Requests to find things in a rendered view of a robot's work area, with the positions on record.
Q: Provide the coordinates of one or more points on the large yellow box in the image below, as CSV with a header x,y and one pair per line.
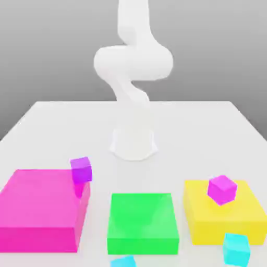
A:
x,y
217,221

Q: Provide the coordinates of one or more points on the small light blue cube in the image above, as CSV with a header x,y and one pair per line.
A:
x,y
123,262

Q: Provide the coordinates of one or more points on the small purple cube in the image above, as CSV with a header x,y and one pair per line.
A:
x,y
81,171

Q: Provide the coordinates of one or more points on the small magenta cube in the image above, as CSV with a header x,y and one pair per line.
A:
x,y
222,189

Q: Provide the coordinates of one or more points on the large green box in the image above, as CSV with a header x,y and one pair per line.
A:
x,y
142,221

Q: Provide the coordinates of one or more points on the small cyan cube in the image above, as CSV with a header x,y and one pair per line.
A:
x,y
236,250

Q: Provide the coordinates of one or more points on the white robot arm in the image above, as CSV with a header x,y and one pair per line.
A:
x,y
133,62

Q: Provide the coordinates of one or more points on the large pink box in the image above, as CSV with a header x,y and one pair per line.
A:
x,y
39,204

